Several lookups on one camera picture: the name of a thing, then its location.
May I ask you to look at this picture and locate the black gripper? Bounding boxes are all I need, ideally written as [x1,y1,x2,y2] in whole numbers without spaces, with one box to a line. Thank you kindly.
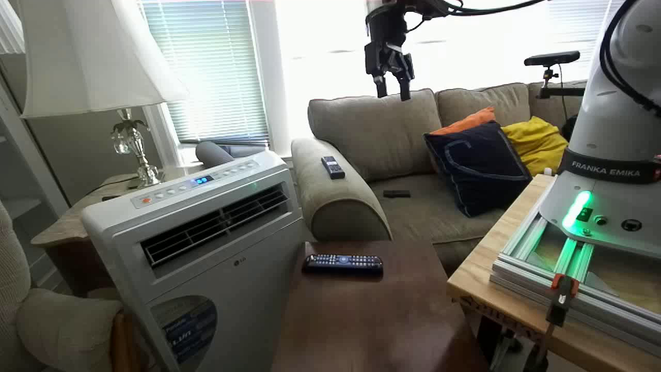
[362,6,417,103]

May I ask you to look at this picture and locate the long black remote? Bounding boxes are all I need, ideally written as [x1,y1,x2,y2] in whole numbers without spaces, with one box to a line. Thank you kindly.
[302,252,387,278]

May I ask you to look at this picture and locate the short black remote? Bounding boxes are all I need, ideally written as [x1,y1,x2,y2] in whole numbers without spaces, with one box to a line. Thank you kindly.
[321,156,346,183]

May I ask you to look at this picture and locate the beige fabric sofa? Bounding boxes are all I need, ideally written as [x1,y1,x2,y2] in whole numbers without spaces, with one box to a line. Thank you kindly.
[290,81,587,275]

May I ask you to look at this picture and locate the orange pillow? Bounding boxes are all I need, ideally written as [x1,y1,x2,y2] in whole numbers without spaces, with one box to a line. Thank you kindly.
[430,106,500,139]

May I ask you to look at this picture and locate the navy blue pillow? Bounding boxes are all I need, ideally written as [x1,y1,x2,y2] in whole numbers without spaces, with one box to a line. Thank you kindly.
[424,121,532,219]

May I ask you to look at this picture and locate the yellow blanket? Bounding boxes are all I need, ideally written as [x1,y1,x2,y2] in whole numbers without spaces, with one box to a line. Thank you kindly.
[500,113,571,181]

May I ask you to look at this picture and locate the white window blinds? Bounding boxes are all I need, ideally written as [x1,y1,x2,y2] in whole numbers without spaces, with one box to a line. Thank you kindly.
[137,0,271,143]

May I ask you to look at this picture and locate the light wooden robot bench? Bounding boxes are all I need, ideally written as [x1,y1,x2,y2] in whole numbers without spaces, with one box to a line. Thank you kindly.
[444,171,661,372]

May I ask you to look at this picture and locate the dark brown wooden table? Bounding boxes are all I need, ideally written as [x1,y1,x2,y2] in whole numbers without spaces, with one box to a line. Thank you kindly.
[268,238,492,372]

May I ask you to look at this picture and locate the white portable air conditioner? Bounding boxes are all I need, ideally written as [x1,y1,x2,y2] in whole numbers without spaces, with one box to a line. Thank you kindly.
[78,150,309,372]

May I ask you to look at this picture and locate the orange clamp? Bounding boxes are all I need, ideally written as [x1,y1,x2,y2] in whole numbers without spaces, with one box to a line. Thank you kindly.
[546,274,582,328]

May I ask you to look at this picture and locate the white shade table lamp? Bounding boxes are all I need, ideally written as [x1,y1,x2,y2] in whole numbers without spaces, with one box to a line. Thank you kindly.
[8,0,188,190]

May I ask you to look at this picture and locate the wooden lamp end table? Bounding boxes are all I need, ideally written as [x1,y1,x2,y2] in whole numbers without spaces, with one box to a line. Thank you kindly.
[29,164,208,297]

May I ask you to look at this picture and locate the beige armchair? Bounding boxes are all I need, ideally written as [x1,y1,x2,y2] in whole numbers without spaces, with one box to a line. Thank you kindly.
[0,198,126,372]

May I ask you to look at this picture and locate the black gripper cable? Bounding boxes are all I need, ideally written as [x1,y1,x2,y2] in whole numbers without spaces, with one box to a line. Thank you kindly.
[439,0,546,19]

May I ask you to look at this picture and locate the black camera on tripod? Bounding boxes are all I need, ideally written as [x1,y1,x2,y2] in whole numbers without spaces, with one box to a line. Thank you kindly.
[522,48,587,102]

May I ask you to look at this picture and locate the grey exhaust hose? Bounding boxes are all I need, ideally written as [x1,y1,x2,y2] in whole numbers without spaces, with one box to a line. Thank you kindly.
[194,139,267,169]

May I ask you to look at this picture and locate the black cable with connector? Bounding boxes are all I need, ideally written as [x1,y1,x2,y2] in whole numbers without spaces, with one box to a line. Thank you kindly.
[597,0,661,115]

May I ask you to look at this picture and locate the aluminium base frame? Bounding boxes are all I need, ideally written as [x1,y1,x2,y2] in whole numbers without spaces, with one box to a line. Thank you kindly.
[490,210,661,358]

